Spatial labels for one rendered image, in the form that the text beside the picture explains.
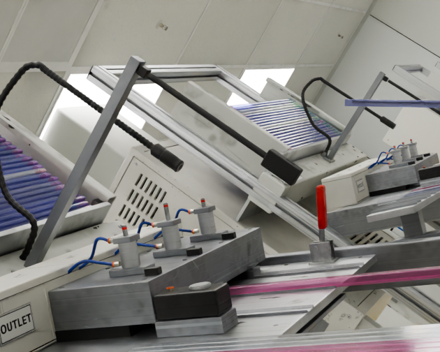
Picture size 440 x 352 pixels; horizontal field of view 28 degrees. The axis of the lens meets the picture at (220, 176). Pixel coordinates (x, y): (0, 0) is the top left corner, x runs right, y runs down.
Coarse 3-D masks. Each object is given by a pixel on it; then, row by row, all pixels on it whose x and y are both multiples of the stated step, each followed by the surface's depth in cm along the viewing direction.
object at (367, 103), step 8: (352, 104) 141; (360, 104) 140; (368, 104) 140; (376, 104) 139; (384, 104) 139; (392, 104) 138; (400, 104) 138; (408, 104) 137; (416, 104) 137; (424, 104) 136; (432, 104) 136
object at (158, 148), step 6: (156, 144) 114; (156, 150) 114; (162, 150) 114; (168, 150) 114; (156, 156) 114; (162, 156) 114; (168, 156) 113; (174, 156) 114; (162, 162) 114; (168, 162) 113; (174, 162) 113; (180, 162) 113; (174, 168) 113; (180, 168) 114
